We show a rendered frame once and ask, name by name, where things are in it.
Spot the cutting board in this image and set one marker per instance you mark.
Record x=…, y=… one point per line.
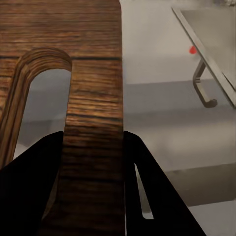
x=85, y=38

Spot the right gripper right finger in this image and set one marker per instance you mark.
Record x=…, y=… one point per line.
x=171, y=215

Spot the drop in sink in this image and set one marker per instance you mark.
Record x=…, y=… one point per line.
x=213, y=31

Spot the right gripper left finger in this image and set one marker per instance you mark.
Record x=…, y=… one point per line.
x=26, y=184

